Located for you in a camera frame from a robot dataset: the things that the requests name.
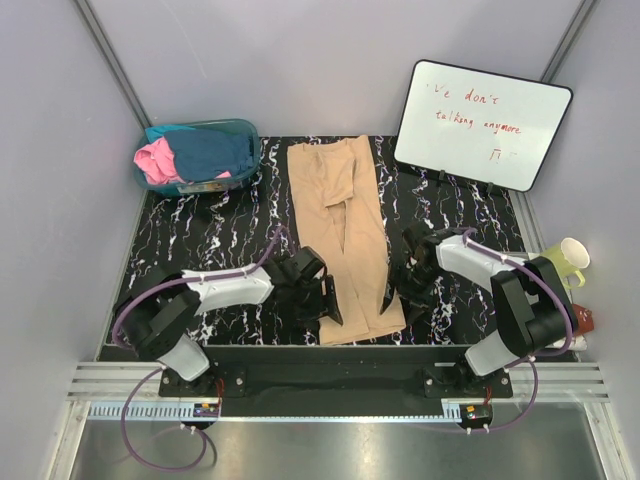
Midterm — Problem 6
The teal plastic basket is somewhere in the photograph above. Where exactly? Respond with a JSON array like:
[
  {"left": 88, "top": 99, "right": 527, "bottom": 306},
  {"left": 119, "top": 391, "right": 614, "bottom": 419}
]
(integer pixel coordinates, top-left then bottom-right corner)
[{"left": 133, "top": 119, "right": 260, "bottom": 197}]

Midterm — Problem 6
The white whiteboard with red writing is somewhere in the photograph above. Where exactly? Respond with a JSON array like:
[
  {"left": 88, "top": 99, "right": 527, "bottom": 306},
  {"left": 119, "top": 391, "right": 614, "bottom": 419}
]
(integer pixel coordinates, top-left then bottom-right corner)
[{"left": 394, "top": 60, "right": 573, "bottom": 192}]

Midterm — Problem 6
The dark blue t-shirt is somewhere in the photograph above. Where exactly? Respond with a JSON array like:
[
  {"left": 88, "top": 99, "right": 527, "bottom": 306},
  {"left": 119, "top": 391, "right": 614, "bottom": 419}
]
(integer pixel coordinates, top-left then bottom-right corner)
[{"left": 164, "top": 129, "right": 253, "bottom": 182}]

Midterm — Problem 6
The yellow-green mug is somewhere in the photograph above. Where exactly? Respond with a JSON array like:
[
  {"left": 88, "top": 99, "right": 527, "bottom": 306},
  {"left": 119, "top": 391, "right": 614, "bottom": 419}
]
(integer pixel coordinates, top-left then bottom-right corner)
[{"left": 540, "top": 237, "right": 591, "bottom": 289}]

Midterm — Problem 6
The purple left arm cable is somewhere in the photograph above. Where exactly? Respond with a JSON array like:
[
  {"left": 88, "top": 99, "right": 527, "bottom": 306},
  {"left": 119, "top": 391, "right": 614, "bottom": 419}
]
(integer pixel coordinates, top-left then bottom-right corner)
[{"left": 110, "top": 224, "right": 296, "bottom": 472}]

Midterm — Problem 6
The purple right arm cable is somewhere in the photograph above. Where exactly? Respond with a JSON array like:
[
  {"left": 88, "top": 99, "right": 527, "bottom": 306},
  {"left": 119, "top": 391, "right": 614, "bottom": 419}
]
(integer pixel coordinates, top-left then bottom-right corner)
[{"left": 419, "top": 227, "right": 581, "bottom": 433}]

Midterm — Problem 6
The aluminium frame rail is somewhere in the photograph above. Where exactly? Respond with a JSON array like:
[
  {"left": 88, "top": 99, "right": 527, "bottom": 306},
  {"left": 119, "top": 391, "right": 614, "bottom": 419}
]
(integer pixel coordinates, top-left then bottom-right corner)
[{"left": 67, "top": 362, "right": 609, "bottom": 423}]

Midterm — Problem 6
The beige t-shirt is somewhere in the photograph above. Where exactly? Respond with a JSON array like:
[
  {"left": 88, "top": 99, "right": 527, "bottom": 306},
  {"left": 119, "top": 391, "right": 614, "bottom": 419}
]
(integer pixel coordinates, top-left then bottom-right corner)
[{"left": 287, "top": 136, "right": 406, "bottom": 345}]

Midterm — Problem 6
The pink t-shirt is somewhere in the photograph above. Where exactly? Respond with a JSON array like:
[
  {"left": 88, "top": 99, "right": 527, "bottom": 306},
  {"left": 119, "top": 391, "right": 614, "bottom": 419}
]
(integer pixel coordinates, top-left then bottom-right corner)
[{"left": 134, "top": 137, "right": 231, "bottom": 185}]

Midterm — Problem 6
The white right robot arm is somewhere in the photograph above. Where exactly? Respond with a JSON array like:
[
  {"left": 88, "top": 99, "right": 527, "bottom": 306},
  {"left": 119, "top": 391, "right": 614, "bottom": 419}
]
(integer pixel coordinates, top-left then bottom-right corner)
[{"left": 380, "top": 223, "right": 579, "bottom": 397}]

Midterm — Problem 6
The red house-shaped box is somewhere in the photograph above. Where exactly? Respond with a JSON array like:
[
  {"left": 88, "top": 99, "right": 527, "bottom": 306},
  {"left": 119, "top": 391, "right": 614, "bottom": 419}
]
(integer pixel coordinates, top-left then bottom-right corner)
[{"left": 572, "top": 303, "right": 595, "bottom": 337}]

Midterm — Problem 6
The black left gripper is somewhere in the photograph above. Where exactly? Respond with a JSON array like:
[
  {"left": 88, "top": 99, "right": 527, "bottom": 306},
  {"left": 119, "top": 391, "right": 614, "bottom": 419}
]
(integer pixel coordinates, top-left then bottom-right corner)
[{"left": 289, "top": 275, "right": 342, "bottom": 331}]

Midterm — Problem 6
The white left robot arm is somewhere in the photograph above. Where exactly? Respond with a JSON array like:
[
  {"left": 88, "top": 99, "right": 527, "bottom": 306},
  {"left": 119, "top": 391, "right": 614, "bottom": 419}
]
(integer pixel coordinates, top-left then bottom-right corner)
[{"left": 112, "top": 247, "right": 344, "bottom": 396}]

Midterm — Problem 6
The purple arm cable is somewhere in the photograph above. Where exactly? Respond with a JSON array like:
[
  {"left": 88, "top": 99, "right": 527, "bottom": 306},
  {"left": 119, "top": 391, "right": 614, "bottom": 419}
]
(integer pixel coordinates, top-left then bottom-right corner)
[
  {"left": 110, "top": 224, "right": 296, "bottom": 472},
  {"left": 419, "top": 227, "right": 581, "bottom": 433}
]

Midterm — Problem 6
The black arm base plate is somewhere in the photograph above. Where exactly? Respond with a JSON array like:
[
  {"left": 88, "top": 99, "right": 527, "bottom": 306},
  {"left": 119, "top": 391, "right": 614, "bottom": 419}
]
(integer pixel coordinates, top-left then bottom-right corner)
[{"left": 159, "top": 346, "right": 513, "bottom": 399}]

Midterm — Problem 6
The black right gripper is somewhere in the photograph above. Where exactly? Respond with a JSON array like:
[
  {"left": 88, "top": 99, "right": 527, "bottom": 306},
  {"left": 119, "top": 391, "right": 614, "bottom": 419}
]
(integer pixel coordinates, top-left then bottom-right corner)
[{"left": 380, "top": 262, "right": 442, "bottom": 325}]

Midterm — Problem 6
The teal t-shirt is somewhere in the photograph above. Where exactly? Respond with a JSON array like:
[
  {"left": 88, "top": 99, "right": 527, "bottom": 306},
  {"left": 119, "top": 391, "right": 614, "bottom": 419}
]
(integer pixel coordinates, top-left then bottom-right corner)
[{"left": 145, "top": 124, "right": 194, "bottom": 144}]

